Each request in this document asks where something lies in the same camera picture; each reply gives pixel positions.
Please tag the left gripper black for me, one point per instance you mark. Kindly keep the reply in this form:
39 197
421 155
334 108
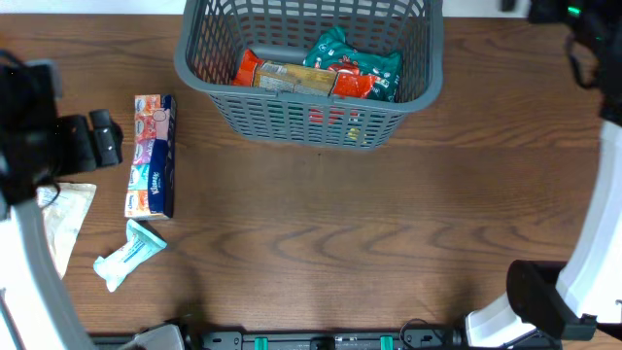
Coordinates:
104 138

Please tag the grey plastic basket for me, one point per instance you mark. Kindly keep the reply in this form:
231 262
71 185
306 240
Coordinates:
216 33

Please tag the red tan pasta packet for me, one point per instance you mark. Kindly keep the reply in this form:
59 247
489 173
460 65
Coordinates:
285 77

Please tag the green Nescafe coffee bag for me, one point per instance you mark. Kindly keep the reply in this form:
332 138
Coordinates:
331 52

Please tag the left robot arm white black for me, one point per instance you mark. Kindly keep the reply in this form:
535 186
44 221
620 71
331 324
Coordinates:
38 146

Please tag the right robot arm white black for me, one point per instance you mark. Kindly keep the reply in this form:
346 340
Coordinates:
546 303

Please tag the teal wet wipes pack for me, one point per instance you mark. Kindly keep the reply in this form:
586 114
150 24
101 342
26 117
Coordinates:
141 245

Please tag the Kleenex tissue multipack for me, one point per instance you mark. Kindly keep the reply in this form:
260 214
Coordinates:
150 189

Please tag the beige paper pouch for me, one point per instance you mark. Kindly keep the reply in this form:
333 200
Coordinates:
64 213

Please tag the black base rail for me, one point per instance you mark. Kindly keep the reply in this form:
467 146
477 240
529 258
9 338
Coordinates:
415 334

